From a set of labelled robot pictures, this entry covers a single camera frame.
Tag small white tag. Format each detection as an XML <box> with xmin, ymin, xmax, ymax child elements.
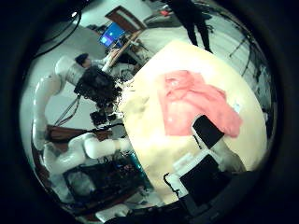
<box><xmin>232</xmin><ymin>101</ymin><xmax>243</xmax><ymax>115</ymax></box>

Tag brown wooden platform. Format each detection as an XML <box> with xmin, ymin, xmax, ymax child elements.
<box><xmin>46</xmin><ymin>123</ymin><xmax>114</xmax><ymax>143</ymax></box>

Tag orange button shirt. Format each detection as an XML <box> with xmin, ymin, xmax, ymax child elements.
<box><xmin>157</xmin><ymin>69</ymin><xmax>244</xmax><ymax>138</ymax></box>

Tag blue computer monitor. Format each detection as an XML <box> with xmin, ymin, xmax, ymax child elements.
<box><xmin>98</xmin><ymin>21</ymin><xmax>126</xmax><ymax>49</ymax></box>

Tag black left hand cable loops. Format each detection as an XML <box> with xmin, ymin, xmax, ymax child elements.
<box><xmin>54</xmin><ymin>94</ymin><xmax>82</xmax><ymax>127</ymax></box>

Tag seated person in white shirt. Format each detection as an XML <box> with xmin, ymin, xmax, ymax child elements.
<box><xmin>74</xmin><ymin>52</ymin><xmax>138</xmax><ymax>80</ymax></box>

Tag wooden desk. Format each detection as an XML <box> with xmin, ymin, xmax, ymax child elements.
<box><xmin>101</xmin><ymin>29</ymin><xmax>149</xmax><ymax>74</ymax></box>

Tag standing person in dark clothes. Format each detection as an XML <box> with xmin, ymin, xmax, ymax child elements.
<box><xmin>167</xmin><ymin>0</ymin><xmax>214</xmax><ymax>54</ymax></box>

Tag black right hand cables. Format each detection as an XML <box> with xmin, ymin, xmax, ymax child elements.
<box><xmin>32</xmin><ymin>10</ymin><xmax>83</xmax><ymax>60</ymax></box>

